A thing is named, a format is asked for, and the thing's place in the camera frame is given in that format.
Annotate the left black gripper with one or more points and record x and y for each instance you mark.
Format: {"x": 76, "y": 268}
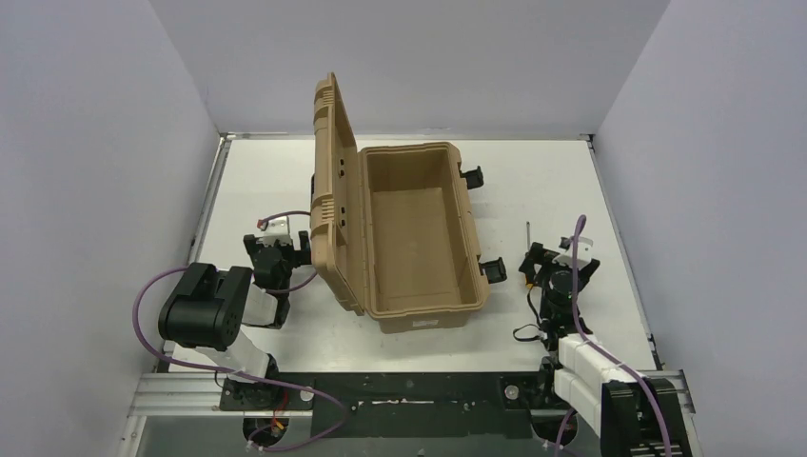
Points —
{"x": 277, "y": 257}

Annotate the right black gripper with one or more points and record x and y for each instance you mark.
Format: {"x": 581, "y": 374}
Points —
{"x": 549, "y": 263}

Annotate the black yellow handled screwdriver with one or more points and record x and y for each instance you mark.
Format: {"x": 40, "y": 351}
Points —
{"x": 528, "y": 241}

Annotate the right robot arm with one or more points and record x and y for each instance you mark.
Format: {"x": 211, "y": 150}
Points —
{"x": 632, "y": 413}

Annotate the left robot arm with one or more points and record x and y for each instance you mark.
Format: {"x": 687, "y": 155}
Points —
{"x": 209, "y": 308}

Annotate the tan plastic toolbox bin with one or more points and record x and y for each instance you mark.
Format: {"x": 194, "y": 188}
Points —
{"x": 392, "y": 231}

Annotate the front black toolbox latch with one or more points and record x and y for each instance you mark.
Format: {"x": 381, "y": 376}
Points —
{"x": 494, "y": 271}

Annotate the black toolbox latch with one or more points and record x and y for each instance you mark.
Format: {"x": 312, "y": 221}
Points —
{"x": 473, "y": 178}
{"x": 494, "y": 271}

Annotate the rear black toolbox latch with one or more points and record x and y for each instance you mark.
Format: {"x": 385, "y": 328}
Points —
{"x": 473, "y": 178}

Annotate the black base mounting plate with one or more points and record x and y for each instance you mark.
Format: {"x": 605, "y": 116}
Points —
{"x": 515, "y": 405}

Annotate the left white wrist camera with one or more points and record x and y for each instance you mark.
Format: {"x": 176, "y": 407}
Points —
{"x": 277, "y": 228}

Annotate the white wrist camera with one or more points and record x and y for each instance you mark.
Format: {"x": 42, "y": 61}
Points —
{"x": 277, "y": 228}
{"x": 575, "y": 251}

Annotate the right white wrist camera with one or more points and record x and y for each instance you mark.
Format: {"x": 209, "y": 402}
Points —
{"x": 575, "y": 251}

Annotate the aluminium frame rail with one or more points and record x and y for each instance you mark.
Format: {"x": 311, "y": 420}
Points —
{"x": 182, "y": 394}

